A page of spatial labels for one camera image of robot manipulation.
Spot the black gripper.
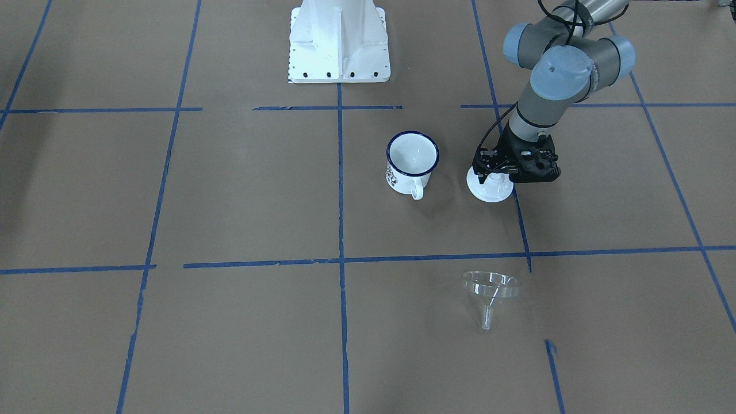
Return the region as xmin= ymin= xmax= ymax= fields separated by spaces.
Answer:
xmin=473 ymin=129 xmax=562 ymax=185

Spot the white mug lid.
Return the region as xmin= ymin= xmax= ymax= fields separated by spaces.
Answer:
xmin=466 ymin=167 xmax=515 ymax=204

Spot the clear glass funnel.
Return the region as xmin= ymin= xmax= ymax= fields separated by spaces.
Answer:
xmin=462 ymin=271 xmax=522 ymax=332

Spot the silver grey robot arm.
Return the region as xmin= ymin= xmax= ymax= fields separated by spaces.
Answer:
xmin=471 ymin=1 xmax=636 ymax=185

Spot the white enamel mug blue rim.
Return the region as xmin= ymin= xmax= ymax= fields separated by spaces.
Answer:
xmin=385 ymin=131 xmax=440 ymax=200

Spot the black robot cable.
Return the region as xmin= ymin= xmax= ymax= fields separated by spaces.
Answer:
xmin=475 ymin=0 xmax=593 ymax=167

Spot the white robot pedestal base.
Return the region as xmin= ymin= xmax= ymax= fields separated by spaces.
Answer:
xmin=287 ymin=1 xmax=392 ymax=84

